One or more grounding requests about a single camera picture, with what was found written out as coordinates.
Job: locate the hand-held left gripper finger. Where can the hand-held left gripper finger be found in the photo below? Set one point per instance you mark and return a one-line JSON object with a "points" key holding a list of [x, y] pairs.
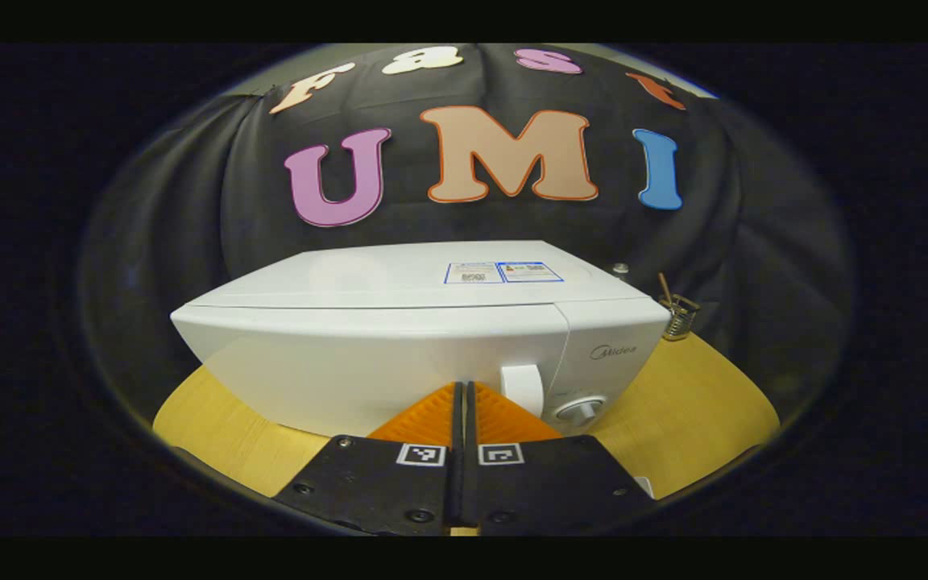
{"points": [[470, 419], [458, 419]]}

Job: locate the white microwave oven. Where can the white microwave oven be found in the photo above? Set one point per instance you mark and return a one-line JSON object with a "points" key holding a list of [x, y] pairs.
{"points": [[351, 362]]}

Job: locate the white ridged tray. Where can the white ridged tray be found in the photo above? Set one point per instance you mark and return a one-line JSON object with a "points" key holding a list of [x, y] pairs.
{"points": [[644, 487]]}

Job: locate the glass jar with sticks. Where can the glass jar with sticks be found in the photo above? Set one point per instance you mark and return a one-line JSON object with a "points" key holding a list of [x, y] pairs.
{"points": [[680, 318]]}

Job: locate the black backdrop cloth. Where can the black backdrop cloth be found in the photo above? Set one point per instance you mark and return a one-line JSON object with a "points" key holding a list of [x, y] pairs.
{"points": [[190, 201]]}

